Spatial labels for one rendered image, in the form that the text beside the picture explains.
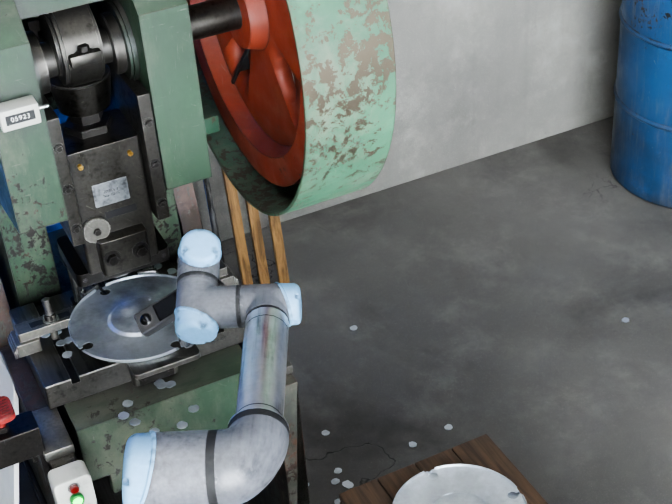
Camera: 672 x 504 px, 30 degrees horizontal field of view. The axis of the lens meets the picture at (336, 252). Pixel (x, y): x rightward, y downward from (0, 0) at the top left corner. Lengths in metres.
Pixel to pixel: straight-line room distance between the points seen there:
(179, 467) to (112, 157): 0.80
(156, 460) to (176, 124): 0.79
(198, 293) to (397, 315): 1.69
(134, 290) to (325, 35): 0.81
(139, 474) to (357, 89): 0.78
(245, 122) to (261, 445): 1.02
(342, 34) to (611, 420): 1.65
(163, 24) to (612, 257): 2.12
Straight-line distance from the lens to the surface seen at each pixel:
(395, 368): 3.62
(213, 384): 2.64
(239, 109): 2.74
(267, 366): 2.02
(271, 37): 2.47
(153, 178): 2.47
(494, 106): 4.49
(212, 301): 2.17
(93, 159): 2.45
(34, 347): 2.71
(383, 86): 2.24
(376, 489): 2.79
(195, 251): 2.21
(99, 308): 2.67
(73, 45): 2.35
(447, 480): 2.78
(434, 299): 3.87
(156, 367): 2.49
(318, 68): 2.16
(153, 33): 2.34
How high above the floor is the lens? 2.35
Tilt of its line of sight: 35 degrees down
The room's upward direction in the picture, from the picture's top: 4 degrees counter-clockwise
